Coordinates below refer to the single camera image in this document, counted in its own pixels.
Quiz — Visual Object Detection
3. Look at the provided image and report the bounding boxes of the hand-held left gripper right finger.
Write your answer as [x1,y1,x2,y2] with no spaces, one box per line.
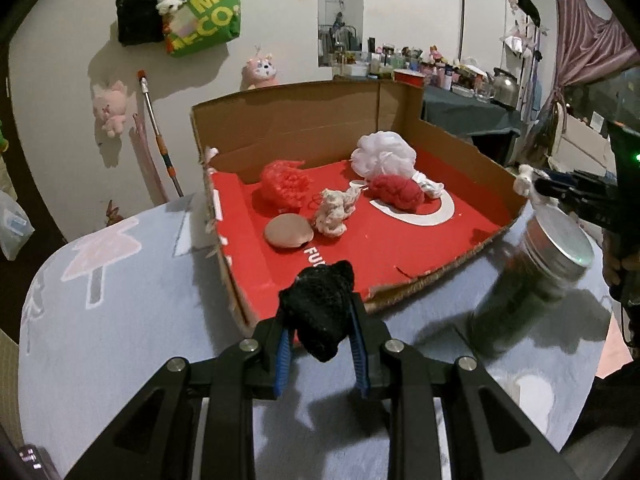
[347,292,567,480]

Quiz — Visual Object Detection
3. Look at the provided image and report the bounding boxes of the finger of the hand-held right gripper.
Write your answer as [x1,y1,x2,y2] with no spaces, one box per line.
[532,169,608,187]
[534,182,582,207]

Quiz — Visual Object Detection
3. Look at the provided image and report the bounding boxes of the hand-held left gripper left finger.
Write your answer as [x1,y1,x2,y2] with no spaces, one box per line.
[65,305,301,480]

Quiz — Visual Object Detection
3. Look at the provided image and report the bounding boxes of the white fluffy plush toy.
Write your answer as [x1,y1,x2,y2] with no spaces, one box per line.
[513,164,538,197]

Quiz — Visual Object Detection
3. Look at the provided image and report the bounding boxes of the black knitted toy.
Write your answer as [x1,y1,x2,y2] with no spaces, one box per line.
[277,259,357,363]

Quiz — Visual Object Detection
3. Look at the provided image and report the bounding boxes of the white sock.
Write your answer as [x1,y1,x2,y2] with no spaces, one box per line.
[410,170,446,197]

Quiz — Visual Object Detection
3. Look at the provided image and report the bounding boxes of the cream plush toy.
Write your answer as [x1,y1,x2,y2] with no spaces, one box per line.
[312,182,363,237]

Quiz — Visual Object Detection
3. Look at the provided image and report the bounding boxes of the red knitted toy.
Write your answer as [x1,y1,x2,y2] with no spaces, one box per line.
[367,175,426,211]

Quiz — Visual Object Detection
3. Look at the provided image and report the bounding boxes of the cardboard box with red inside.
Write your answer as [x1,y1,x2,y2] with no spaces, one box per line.
[190,79,530,337]

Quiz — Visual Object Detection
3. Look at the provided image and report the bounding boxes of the person's right hand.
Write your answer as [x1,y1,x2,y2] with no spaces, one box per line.
[601,232,626,286]

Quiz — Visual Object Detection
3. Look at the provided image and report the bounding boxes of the metal kettle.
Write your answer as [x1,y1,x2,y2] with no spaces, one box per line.
[487,67,520,108]

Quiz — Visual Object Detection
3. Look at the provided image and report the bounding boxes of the glass jar of green tea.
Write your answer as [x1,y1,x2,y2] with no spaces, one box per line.
[467,205,596,358]

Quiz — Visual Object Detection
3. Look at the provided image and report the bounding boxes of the table with green cloth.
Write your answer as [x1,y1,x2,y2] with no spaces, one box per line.
[422,85,523,166]

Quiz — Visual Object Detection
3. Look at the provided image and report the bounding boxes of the beige round puff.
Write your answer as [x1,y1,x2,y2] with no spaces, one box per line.
[264,213,314,249]

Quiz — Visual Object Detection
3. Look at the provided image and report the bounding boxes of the light blue printed blanket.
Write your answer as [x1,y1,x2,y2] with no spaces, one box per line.
[20,195,631,480]

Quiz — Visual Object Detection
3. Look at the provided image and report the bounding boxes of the pink curtain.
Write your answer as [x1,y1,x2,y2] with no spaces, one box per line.
[540,0,637,128]

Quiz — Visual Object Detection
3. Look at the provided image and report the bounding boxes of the white cabinet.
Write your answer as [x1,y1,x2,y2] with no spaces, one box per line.
[459,0,533,111]

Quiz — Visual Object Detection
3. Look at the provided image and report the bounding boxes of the cluster of bottles and figurines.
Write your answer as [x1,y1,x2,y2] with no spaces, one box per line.
[332,35,493,100]

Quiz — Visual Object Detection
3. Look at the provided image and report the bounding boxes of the white mesh bath pouf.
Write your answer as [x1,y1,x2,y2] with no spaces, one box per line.
[350,131,417,179]

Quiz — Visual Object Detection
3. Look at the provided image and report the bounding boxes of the red mesh bath pouf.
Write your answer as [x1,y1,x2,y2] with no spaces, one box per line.
[260,159,312,211]

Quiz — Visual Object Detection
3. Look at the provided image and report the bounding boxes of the pink plush bear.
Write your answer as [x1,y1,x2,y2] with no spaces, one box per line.
[242,47,280,90]

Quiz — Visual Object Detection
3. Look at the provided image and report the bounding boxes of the white plastic bag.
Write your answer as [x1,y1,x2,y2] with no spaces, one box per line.
[0,190,35,261]

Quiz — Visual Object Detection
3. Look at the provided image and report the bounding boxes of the pink plush pig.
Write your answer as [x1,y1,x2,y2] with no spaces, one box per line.
[91,79,132,138]

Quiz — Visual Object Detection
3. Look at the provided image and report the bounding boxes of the green tote bag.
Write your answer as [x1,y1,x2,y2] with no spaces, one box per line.
[165,0,242,58]

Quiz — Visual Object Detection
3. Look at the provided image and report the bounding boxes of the black backpack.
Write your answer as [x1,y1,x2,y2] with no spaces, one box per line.
[116,0,168,47]

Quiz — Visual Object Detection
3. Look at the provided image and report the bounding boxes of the broom with orange handle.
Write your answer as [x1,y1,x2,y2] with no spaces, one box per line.
[136,70,185,197]

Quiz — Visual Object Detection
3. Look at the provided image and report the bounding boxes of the wall mirror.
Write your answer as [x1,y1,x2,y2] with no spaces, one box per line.
[318,0,364,67]

